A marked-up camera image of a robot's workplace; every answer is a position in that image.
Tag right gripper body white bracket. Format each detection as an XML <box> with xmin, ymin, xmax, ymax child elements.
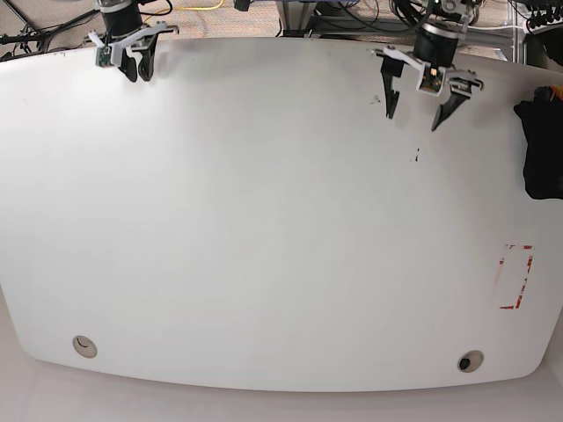
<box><xmin>88</xmin><ymin>11</ymin><xmax>179</xmax><ymax>66</ymax></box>

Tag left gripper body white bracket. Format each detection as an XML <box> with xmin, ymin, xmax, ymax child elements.
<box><xmin>375</xmin><ymin>23</ymin><xmax>484</xmax><ymax>94</ymax></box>

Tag black graphic T-shirt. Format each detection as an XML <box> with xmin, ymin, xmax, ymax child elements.
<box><xmin>514</xmin><ymin>85</ymin><xmax>562</xmax><ymax>200</ymax></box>

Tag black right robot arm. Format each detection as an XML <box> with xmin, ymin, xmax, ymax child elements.
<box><xmin>88</xmin><ymin>0</ymin><xmax>179</xmax><ymax>83</ymax></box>

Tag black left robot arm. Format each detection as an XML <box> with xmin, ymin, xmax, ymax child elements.
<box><xmin>375</xmin><ymin>1</ymin><xmax>484</xmax><ymax>130</ymax></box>

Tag black tripod legs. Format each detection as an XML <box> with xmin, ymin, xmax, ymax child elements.
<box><xmin>1</xmin><ymin>1</ymin><xmax>100</xmax><ymax>62</ymax></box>

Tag white power strip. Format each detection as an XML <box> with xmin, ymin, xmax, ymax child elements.
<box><xmin>524</xmin><ymin>16</ymin><xmax>562</xmax><ymax>34</ymax></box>

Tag red tape rectangle marking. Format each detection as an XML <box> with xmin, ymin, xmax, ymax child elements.
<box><xmin>494</xmin><ymin>244</ymin><xmax>535</xmax><ymax>310</ymax></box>

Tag right table grommet hole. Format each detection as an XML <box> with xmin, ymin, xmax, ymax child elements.
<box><xmin>457</xmin><ymin>350</ymin><xmax>484</xmax><ymax>374</ymax></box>

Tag table grommet hole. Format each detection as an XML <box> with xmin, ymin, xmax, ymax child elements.
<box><xmin>457</xmin><ymin>350</ymin><xmax>484</xmax><ymax>374</ymax></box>
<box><xmin>72</xmin><ymin>336</ymin><xmax>98</xmax><ymax>359</ymax></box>

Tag left table grommet hole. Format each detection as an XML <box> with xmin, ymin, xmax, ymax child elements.
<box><xmin>72</xmin><ymin>336</ymin><xmax>98</xmax><ymax>359</ymax></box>

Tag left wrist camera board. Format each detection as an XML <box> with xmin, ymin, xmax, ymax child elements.
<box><xmin>417</xmin><ymin>67</ymin><xmax>444</xmax><ymax>97</ymax></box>

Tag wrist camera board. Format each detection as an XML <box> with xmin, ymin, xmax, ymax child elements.
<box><xmin>95</xmin><ymin>46</ymin><xmax>113</xmax><ymax>68</ymax></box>
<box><xmin>417</xmin><ymin>67</ymin><xmax>444</xmax><ymax>97</ymax></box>

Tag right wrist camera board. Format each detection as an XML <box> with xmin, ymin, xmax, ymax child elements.
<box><xmin>95</xmin><ymin>46</ymin><xmax>113</xmax><ymax>68</ymax></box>

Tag yellow cable on floor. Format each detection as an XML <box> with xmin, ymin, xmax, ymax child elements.
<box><xmin>140</xmin><ymin>0</ymin><xmax>225</xmax><ymax>23</ymax></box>

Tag aluminium frame stand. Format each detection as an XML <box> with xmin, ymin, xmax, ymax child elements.
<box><xmin>275</xmin><ymin>1</ymin><xmax>320</xmax><ymax>38</ymax></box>

